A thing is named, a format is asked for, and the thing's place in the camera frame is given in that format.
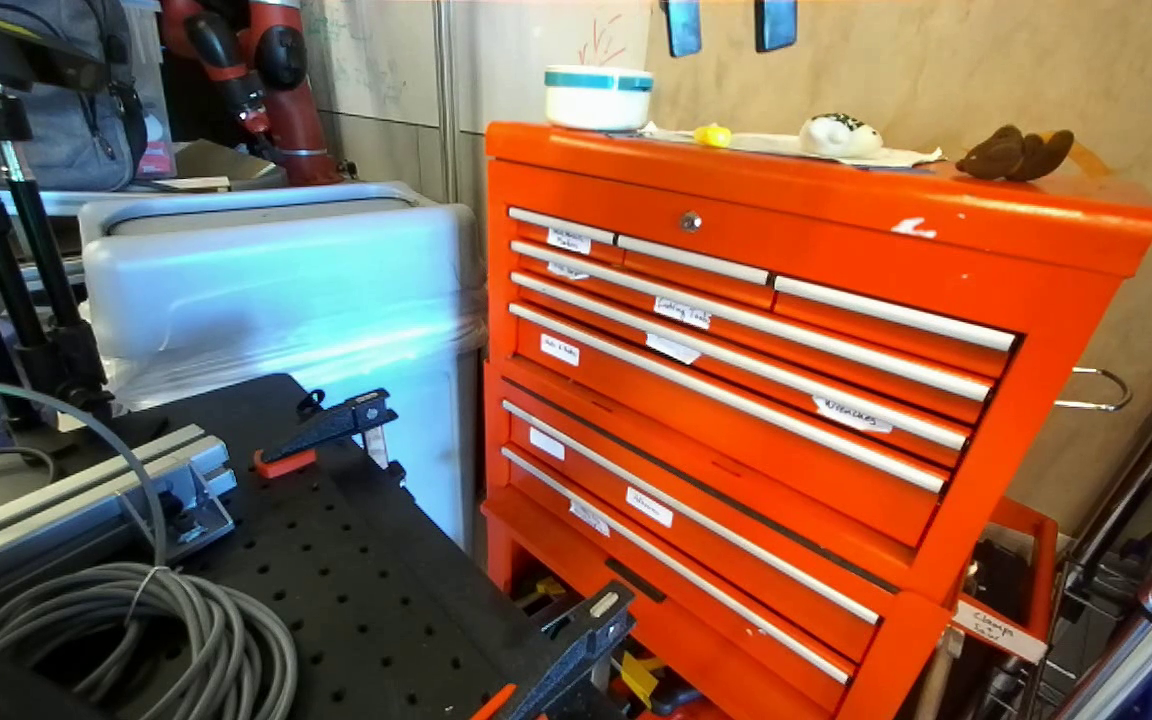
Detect white bowl with teal stripe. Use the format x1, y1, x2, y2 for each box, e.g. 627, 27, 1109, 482
544, 65, 655, 132

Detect white toy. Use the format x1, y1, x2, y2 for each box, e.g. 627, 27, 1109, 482
798, 112, 884, 159

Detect brown toy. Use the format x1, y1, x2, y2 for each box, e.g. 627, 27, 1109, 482
956, 124, 1075, 183

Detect white cloth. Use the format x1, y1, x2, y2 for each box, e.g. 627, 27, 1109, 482
636, 122, 945, 169

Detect small narrow drawer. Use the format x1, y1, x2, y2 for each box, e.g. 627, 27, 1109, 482
508, 207, 627, 266

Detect small medium drawer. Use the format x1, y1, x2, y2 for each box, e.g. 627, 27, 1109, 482
616, 235, 777, 311

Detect orange tool chest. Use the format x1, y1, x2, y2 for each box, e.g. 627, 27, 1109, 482
481, 120, 1152, 720

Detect small wide drawer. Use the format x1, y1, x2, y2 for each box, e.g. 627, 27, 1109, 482
772, 276, 1019, 379

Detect full width shallow drawer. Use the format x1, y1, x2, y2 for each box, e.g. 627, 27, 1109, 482
510, 272, 971, 469
510, 240, 994, 426

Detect red robot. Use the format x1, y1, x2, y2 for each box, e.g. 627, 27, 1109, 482
158, 0, 345, 186

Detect full width deep drawer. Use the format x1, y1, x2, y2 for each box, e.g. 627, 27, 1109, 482
508, 303, 948, 546

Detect cardboard box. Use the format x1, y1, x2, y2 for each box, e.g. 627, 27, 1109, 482
174, 138, 289, 191

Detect white plastic bin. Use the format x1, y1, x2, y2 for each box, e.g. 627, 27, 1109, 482
79, 182, 487, 551

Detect black and orange clamp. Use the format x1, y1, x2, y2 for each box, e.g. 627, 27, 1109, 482
471, 580, 637, 720
254, 388, 399, 481

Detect lower cabinet drawer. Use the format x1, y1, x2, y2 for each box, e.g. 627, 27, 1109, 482
501, 447, 852, 711
502, 400, 882, 661

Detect grey backpack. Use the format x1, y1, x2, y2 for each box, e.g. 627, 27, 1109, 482
0, 0, 149, 193

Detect silver drawer handle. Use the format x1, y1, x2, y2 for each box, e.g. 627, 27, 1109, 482
508, 207, 617, 246
501, 447, 852, 686
510, 272, 971, 452
510, 240, 994, 403
774, 276, 1019, 353
616, 235, 772, 286
508, 303, 948, 495
502, 400, 882, 626

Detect camera on tripod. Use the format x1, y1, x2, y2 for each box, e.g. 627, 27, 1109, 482
0, 10, 117, 431

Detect coil of grey cable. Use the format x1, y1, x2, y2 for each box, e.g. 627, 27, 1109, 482
0, 562, 299, 720

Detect aluminium profile rail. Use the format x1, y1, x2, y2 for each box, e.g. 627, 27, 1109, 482
0, 425, 237, 601

